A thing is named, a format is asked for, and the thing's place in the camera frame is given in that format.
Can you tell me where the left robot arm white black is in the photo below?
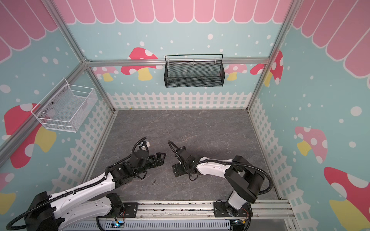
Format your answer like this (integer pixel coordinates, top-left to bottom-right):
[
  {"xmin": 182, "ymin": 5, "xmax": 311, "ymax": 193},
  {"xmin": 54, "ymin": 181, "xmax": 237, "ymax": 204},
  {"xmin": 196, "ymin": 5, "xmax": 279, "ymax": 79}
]
[{"xmin": 25, "ymin": 149, "xmax": 166, "ymax": 231}]

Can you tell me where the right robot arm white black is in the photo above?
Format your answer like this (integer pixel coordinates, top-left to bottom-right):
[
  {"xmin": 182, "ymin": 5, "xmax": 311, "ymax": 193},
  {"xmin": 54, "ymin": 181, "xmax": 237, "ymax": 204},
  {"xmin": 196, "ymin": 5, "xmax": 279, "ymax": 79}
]
[{"xmin": 172, "ymin": 146, "xmax": 272, "ymax": 217}]

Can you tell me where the grey vented cable duct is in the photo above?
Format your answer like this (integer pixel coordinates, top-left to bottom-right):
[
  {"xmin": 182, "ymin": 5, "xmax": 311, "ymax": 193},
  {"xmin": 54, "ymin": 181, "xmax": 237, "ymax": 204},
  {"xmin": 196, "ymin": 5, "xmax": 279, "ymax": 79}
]
[{"xmin": 62, "ymin": 220, "xmax": 232, "ymax": 231}]

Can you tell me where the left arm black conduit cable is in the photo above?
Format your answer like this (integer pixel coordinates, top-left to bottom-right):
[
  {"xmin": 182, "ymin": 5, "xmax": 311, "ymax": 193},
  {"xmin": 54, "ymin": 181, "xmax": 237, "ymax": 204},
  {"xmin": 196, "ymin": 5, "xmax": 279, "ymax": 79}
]
[{"xmin": 5, "ymin": 136, "xmax": 148, "ymax": 231}]

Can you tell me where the black mesh wall basket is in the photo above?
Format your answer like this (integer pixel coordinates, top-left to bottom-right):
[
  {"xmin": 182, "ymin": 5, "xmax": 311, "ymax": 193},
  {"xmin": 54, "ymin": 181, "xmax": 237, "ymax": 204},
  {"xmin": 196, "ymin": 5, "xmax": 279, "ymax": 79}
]
[{"xmin": 164, "ymin": 54, "xmax": 225, "ymax": 88}]

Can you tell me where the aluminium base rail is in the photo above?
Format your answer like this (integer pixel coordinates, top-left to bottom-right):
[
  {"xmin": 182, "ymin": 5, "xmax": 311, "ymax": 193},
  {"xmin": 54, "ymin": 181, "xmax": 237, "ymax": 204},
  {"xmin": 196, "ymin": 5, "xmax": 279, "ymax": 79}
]
[{"xmin": 54, "ymin": 200, "xmax": 295, "ymax": 223}]

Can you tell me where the white mesh wall basket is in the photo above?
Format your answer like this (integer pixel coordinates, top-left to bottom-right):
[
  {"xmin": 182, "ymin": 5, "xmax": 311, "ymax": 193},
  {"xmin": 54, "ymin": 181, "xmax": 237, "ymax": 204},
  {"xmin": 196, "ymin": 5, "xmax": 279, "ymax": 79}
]
[{"xmin": 31, "ymin": 79, "xmax": 98, "ymax": 133}]

